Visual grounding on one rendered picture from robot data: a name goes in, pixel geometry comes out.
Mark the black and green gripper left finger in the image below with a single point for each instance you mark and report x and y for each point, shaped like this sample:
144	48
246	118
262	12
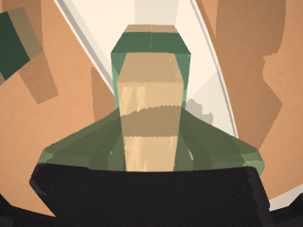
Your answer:
91	146

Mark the white rectangular tray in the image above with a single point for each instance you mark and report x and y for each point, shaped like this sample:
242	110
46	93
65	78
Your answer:
98	24

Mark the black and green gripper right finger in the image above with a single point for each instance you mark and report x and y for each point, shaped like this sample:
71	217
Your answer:
211	148

